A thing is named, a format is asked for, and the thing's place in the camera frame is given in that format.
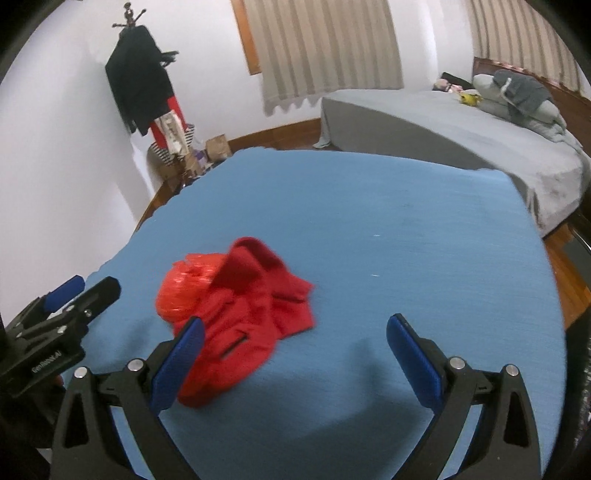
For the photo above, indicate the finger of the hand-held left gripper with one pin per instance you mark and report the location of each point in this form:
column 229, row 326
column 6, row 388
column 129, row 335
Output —
column 97, row 297
column 64, row 291

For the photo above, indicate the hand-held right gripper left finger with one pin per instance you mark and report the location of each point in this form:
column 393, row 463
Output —
column 180, row 364

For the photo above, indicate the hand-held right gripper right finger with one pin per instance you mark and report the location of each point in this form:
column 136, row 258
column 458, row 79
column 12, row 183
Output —
column 415, row 362

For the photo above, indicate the red plastic bag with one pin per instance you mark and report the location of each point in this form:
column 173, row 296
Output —
column 184, row 290

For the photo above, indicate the red cloth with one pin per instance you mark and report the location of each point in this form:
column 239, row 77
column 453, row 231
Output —
column 249, row 314

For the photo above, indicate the blue table cloth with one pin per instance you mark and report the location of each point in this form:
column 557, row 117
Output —
column 369, row 230

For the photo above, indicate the brown cardboard box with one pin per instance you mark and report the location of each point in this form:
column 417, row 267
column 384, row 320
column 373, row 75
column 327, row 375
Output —
column 173, row 173

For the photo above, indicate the striped tote bag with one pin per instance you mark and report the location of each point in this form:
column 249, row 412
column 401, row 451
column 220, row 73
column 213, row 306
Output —
column 159, row 152

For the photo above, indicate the small purple item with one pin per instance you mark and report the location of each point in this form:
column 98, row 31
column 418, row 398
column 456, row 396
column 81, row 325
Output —
column 200, row 159

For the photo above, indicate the red garment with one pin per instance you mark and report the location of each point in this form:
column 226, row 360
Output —
column 157, row 134

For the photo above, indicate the brown paper bag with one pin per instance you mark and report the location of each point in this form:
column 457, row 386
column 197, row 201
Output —
column 217, row 148

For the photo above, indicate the black coat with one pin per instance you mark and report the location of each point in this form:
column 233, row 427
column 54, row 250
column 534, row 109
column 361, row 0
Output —
column 138, row 78

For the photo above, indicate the bed with grey sheet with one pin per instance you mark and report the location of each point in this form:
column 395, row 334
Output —
column 461, row 134

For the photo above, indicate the yellow plush toy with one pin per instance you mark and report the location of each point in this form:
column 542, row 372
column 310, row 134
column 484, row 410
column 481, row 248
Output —
column 470, row 98

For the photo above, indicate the folded grey blanket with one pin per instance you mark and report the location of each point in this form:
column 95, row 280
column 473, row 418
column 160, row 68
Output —
column 561, row 131

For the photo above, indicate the pink plush toy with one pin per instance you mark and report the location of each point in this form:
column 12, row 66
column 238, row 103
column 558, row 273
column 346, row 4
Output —
column 445, row 86

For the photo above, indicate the grey pillows and clothes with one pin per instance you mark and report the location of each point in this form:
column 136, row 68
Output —
column 485, row 90

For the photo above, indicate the wooden coat rack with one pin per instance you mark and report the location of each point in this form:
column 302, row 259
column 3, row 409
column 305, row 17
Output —
column 129, row 14

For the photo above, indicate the black cushion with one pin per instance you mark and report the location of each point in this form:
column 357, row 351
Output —
column 455, row 77

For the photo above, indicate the dark grey clothing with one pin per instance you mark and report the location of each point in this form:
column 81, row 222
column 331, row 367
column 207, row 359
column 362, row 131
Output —
column 521, row 92

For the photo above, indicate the wide striped beige curtain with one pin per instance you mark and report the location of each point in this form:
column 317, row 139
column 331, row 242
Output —
column 323, row 46

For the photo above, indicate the narrow striped beige curtain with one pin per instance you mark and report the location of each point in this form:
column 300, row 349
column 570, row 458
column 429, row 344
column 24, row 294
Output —
column 521, row 32

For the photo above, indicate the wooden window frame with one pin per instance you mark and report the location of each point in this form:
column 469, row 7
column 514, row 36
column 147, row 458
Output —
column 247, row 41

